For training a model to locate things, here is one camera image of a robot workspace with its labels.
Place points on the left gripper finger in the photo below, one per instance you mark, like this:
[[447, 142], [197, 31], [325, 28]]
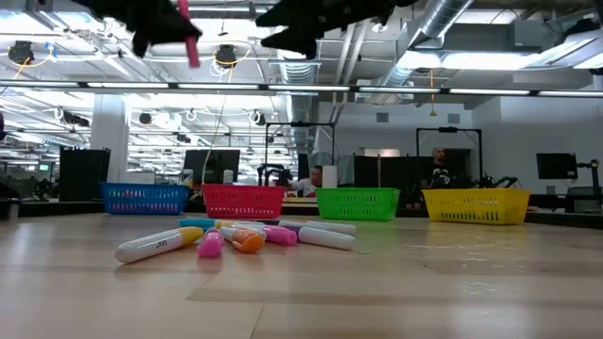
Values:
[[172, 26]]

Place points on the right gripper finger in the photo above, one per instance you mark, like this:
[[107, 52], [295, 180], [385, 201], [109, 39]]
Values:
[[297, 42], [297, 13]]

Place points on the pink highlighter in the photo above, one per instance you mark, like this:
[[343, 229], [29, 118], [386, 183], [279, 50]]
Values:
[[193, 49]]

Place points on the mini marker yellow cap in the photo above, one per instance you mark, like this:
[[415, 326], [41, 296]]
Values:
[[226, 224], [151, 247]]

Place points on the thin marker light blue cap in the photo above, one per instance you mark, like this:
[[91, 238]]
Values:
[[195, 223]]

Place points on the mini marker pink cap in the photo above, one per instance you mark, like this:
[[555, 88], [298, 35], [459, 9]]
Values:
[[211, 245], [282, 235]]

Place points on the black monitor on arm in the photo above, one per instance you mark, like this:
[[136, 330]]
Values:
[[557, 166]]

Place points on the small black robot arm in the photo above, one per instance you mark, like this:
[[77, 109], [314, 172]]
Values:
[[499, 180], [273, 172]]

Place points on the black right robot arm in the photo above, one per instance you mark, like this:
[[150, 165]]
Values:
[[406, 2]]

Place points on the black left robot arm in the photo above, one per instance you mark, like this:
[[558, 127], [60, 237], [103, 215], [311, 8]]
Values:
[[101, 4]]

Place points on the white column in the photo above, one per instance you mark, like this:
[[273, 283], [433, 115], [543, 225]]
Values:
[[110, 141]]

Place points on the person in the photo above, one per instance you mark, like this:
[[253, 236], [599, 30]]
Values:
[[316, 176], [440, 162]]

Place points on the white cylinder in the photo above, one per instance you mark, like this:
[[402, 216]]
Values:
[[330, 176]]

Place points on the black desk monitor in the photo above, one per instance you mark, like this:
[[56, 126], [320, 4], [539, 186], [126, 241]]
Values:
[[221, 165]]

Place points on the white bottle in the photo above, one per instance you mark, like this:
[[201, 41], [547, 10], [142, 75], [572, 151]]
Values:
[[228, 177], [188, 178]]

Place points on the black cabinet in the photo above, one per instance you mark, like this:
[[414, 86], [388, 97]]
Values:
[[85, 174]]

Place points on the black partition panel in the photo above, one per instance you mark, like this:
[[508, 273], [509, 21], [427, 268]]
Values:
[[400, 174]]

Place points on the red plastic basket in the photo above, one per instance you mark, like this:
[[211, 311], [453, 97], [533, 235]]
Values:
[[242, 201]]

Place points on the green plastic basket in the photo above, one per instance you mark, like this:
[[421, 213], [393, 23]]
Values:
[[357, 203]]

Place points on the blue plastic basket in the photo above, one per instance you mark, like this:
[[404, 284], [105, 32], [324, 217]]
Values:
[[143, 200]]

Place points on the mini marker purple cap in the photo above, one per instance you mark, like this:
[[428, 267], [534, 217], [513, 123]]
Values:
[[327, 238]]

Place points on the mini marker orange cap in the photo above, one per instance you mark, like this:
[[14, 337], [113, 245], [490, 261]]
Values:
[[249, 242]]

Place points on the yellow plastic basket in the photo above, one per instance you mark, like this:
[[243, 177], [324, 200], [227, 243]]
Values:
[[476, 205]]

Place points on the ribbed silver air duct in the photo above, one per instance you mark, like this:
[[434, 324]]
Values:
[[297, 75]]

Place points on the silver spiral air duct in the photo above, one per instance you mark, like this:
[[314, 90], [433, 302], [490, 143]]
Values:
[[443, 16]]

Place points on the grey rectangular duct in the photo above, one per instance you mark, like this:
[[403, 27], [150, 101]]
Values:
[[537, 33]]

